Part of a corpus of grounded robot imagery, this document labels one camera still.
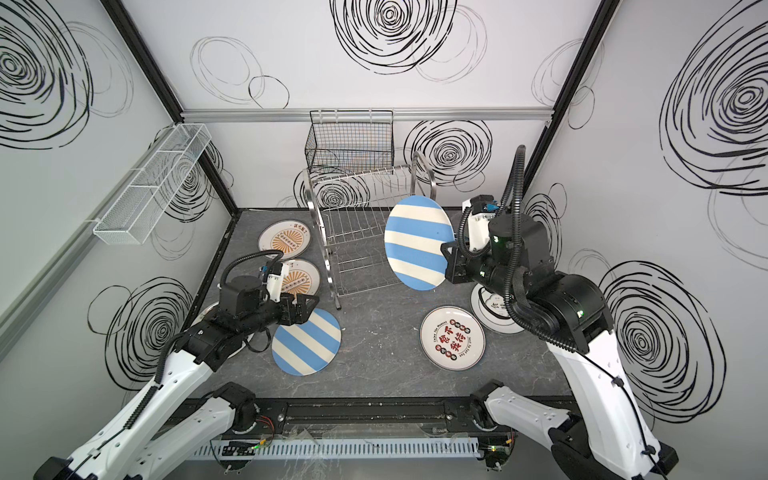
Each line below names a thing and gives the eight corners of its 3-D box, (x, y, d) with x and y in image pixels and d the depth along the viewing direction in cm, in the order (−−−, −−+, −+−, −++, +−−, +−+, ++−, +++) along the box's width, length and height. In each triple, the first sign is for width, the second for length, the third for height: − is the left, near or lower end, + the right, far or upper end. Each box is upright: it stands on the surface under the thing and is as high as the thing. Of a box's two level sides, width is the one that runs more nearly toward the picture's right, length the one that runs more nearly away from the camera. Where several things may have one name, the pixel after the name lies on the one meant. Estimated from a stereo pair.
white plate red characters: (422, 370, 83) (422, 368, 81) (417, 309, 95) (418, 306, 93) (489, 370, 83) (491, 368, 81) (477, 309, 95) (478, 306, 93)
